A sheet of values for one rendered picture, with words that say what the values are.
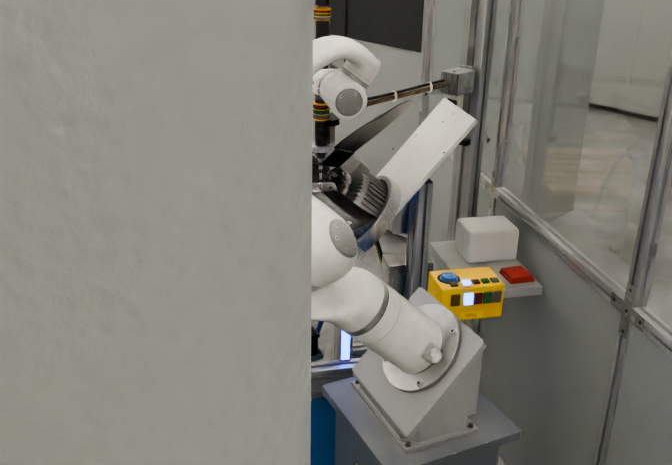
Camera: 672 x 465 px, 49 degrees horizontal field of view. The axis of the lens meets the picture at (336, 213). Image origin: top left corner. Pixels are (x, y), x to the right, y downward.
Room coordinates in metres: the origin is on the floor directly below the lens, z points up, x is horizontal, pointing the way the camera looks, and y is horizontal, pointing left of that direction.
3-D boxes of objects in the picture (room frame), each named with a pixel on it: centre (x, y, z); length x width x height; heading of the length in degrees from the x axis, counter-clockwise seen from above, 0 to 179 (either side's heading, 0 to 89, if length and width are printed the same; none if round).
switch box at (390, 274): (2.19, -0.24, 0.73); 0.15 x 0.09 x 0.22; 102
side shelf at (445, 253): (2.13, -0.47, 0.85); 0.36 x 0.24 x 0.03; 12
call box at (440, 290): (1.61, -0.32, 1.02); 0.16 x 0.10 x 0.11; 102
